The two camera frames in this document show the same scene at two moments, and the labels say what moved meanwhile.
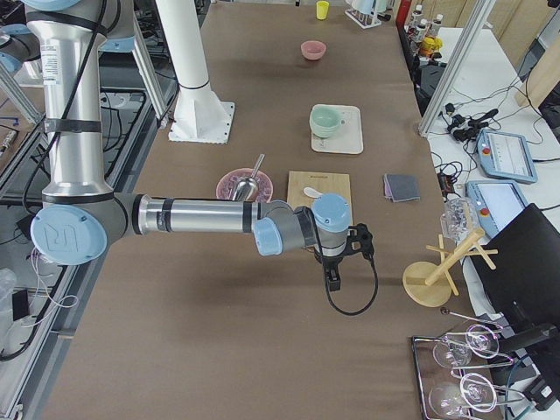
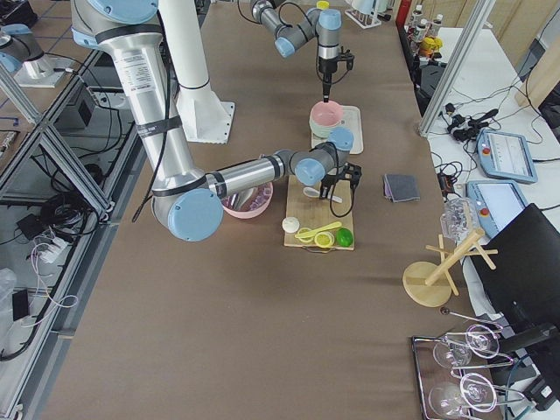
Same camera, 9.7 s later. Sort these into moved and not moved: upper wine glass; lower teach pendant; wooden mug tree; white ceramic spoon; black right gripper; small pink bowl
Moved: small pink bowl; black right gripper
Not moved: wooden mug tree; lower teach pendant; upper wine glass; white ceramic spoon
